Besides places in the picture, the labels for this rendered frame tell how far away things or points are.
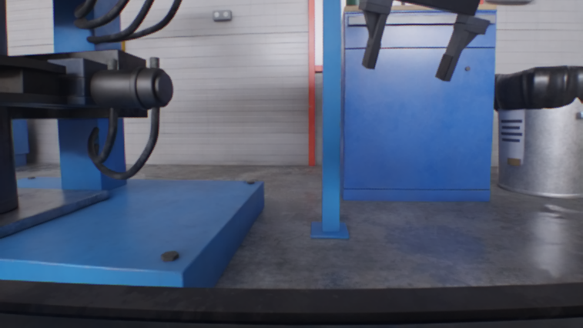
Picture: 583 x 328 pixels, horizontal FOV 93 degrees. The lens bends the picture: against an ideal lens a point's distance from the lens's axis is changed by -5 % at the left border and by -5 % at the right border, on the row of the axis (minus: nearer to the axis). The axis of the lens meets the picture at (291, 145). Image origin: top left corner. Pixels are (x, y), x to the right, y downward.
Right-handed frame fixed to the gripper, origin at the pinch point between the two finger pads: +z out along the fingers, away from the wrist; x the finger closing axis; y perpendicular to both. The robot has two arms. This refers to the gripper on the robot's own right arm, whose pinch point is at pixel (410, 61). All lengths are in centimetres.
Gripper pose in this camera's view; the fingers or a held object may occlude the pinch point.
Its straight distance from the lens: 51.6
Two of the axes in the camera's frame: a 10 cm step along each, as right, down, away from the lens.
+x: 9.8, 1.0, 1.5
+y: 0.9, 4.7, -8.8
